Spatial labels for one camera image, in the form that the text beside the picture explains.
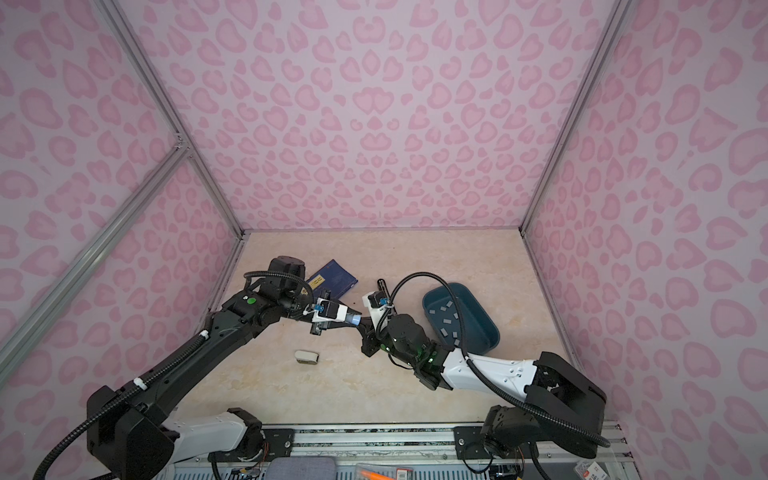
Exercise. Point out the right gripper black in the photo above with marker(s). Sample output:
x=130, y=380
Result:
x=368, y=341

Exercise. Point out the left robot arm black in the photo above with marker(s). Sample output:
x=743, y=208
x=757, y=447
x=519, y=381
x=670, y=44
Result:
x=124, y=428

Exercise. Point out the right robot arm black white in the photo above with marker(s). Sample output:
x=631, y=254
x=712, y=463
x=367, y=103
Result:
x=546, y=399

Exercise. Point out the blue book yellow label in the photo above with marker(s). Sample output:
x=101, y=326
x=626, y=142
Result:
x=331, y=281

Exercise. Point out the teal plastic tray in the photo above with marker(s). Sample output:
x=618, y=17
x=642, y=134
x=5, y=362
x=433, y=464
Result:
x=462, y=318

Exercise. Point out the grey pad front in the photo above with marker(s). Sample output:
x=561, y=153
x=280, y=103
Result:
x=302, y=468

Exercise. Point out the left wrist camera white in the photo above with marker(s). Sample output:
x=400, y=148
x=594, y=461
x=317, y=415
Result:
x=327, y=312

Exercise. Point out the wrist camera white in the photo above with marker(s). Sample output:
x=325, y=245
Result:
x=377, y=304
x=327, y=312

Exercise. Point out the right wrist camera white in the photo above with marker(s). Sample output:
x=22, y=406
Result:
x=377, y=304

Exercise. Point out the orange handled tool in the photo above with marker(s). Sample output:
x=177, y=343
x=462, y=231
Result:
x=383, y=472

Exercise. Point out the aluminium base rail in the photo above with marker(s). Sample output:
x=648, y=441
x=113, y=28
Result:
x=428, y=450

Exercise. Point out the aluminium diagonal frame bar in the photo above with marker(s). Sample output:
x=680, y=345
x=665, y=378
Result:
x=40, y=318

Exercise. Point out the aluminium frame corner post left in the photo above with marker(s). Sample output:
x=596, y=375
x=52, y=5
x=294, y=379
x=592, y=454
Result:
x=114, y=17

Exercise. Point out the aluminium frame corner post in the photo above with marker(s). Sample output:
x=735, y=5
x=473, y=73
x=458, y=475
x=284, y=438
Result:
x=620, y=13
x=114, y=17

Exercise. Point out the aluminium frame corner post right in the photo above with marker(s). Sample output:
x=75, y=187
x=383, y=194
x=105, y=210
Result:
x=620, y=13

